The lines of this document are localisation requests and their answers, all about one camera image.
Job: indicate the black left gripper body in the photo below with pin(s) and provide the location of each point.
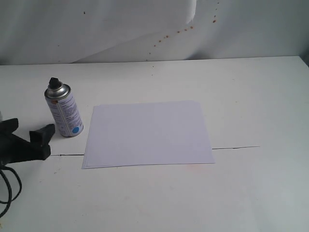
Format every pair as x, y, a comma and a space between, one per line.
14, 149

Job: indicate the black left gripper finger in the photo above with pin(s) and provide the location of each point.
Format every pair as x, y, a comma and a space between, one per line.
8, 127
42, 136

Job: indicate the white spray can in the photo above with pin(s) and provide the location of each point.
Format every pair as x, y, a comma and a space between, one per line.
64, 108

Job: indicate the white backdrop paper sheet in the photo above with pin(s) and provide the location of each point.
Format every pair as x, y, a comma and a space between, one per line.
114, 22

